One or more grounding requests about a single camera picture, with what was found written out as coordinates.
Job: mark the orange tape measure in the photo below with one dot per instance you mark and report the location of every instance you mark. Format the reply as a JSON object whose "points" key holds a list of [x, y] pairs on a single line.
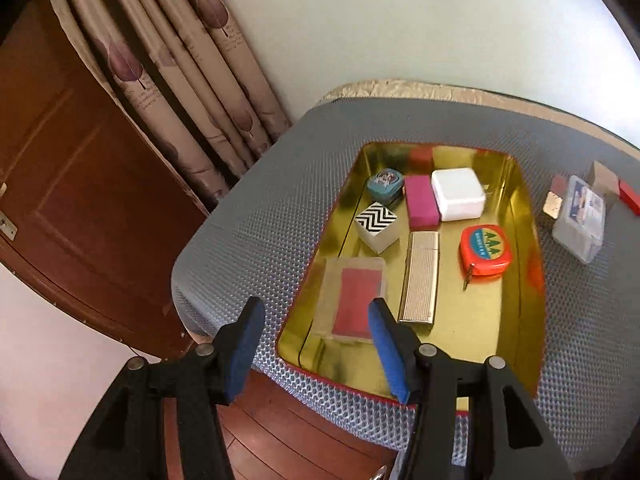
{"points": [[484, 252]]}

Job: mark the silver door handle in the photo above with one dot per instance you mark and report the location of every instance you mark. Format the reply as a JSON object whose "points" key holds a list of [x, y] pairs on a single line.
{"points": [[7, 227]]}

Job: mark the gold tablecloth edge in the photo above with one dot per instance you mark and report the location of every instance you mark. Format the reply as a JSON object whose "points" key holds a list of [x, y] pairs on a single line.
{"points": [[413, 89]]}

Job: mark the white power adapter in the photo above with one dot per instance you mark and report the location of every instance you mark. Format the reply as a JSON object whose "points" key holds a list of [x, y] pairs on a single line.
{"points": [[459, 194]]}

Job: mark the tan red cardboard box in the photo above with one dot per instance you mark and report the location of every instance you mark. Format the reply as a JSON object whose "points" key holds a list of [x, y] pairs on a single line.
{"points": [[605, 183]]}

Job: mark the clear long plastic box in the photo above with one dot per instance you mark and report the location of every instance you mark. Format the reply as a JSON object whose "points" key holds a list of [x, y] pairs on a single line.
{"points": [[579, 227]]}

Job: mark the teal small round tin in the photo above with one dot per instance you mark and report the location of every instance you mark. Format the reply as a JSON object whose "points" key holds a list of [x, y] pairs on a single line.
{"points": [[386, 186]]}

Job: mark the gold textured case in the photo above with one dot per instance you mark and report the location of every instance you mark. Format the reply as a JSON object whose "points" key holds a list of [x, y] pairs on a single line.
{"points": [[419, 291]]}

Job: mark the magenta rectangular block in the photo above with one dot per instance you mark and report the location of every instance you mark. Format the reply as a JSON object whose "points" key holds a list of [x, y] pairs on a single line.
{"points": [[423, 213]]}

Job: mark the red gold toffee tin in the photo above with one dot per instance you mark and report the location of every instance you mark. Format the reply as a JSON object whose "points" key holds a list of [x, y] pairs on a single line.
{"points": [[503, 315]]}

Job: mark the brown wooden door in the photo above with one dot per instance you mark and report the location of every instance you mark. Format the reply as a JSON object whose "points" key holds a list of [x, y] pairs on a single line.
{"points": [[100, 220]]}

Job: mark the beige patterned curtain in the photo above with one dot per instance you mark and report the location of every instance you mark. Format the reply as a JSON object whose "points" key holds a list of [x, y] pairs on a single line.
{"points": [[183, 73]]}

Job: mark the grey mesh table mat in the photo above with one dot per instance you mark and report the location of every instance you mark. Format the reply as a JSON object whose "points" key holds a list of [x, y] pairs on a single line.
{"points": [[260, 239]]}

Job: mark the yellow small box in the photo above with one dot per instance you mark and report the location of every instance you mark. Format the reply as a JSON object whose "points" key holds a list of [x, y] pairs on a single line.
{"points": [[554, 199]]}

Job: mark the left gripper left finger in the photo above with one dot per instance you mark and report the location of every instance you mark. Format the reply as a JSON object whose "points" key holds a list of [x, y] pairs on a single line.
{"points": [[125, 436]]}

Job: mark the black white zigzag cube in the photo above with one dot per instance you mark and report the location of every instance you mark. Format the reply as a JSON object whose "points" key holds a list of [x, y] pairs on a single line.
{"points": [[378, 227]]}

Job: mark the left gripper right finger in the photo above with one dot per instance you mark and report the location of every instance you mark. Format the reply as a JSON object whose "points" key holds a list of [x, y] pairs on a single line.
{"points": [[508, 437]]}

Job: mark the clear box with red card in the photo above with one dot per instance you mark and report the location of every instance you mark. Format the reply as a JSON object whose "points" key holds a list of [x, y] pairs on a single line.
{"points": [[347, 288]]}

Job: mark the red flat box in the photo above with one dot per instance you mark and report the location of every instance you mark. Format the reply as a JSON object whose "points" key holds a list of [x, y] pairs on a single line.
{"points": [[629, 196]]}

